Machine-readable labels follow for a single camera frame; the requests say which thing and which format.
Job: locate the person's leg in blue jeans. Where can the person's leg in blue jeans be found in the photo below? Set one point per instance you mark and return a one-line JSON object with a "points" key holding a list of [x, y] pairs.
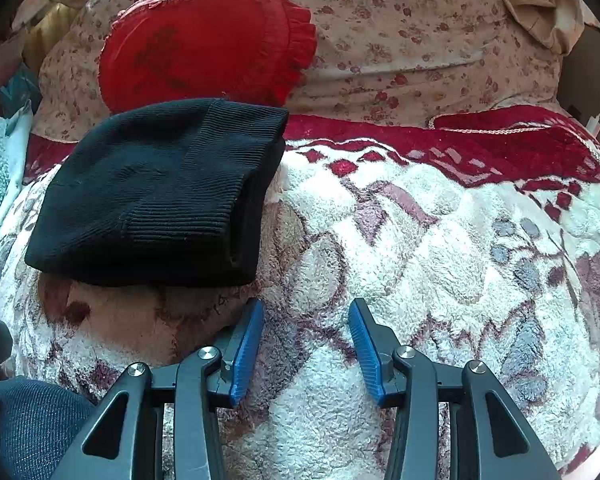
{"points": [[25, 430]]}

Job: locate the floral beige pillow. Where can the floral beige pillow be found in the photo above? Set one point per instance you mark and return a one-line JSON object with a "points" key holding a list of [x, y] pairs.
{"points": [[405, 45]]}

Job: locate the teal cloth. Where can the teal cloth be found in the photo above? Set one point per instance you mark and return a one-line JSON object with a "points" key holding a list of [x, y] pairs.
{"points": [[20, 90]]}

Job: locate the red and white fleece blanket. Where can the red and white fleece blanket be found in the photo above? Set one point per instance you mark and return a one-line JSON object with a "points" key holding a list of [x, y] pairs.
{"points": [[405, 260]]}

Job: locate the tan cloth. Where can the tan cloth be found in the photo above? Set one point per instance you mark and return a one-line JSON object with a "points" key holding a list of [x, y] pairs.
{"points": [[540, 0], [55, 25]]}

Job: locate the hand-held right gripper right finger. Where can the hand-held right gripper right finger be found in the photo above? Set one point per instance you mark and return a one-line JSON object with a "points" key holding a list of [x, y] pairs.
{"points": [[367, 350]]}

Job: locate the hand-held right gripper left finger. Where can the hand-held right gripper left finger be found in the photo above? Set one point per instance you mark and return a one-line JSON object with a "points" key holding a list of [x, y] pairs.
{"points": [[245, 350]]}

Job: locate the black pants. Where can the black pants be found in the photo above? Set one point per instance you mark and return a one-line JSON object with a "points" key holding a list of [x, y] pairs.
{"points": [[145, 195]]}

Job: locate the white sherpa garment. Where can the white sherpa garment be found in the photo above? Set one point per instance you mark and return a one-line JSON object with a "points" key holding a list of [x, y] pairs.
{"points": [[0, 170]]}

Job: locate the red frilled pillow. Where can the red frilled pillow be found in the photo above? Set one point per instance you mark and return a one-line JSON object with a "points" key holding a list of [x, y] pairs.
{"points": [[205, 45]]}

